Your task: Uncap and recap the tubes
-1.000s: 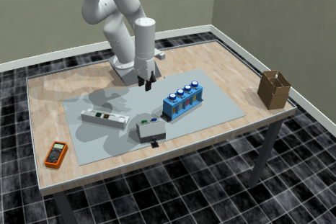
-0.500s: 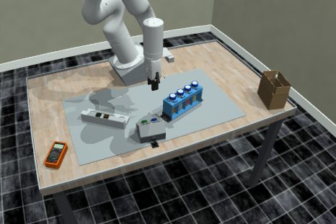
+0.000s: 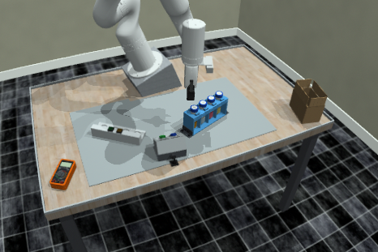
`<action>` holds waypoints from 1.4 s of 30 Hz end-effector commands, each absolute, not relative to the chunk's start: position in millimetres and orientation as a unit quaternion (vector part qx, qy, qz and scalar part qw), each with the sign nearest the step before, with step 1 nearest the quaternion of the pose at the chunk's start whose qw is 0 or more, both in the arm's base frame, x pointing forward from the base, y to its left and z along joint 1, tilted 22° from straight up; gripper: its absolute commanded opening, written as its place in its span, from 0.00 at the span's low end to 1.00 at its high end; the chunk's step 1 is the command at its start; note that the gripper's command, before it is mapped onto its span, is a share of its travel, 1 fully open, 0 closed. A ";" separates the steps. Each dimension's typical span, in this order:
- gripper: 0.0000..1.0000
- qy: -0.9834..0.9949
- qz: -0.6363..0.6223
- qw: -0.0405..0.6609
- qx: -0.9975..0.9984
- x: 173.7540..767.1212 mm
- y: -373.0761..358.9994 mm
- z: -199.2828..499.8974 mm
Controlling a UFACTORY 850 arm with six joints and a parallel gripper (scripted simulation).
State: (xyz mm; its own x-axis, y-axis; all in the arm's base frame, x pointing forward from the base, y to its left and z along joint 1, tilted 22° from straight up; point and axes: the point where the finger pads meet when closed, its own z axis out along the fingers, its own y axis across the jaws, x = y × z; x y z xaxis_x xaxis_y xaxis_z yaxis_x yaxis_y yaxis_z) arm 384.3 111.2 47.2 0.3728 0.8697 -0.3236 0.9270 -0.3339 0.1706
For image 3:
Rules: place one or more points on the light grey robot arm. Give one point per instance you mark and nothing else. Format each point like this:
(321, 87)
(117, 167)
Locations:
(130, 36)

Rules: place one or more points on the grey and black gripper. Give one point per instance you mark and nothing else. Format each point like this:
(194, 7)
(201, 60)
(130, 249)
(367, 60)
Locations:
(190, 79)

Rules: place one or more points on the blue screw cap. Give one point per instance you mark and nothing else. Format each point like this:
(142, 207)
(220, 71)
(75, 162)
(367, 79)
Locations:
(202, 103)
(211, 99)
(194, 108)
(219, 94)

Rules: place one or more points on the orange digital multimeter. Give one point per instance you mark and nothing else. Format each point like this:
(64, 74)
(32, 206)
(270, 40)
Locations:
(63, 174)

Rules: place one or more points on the small open brown cardboard box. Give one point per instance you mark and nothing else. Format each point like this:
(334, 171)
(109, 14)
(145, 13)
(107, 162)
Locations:
(299, 101)

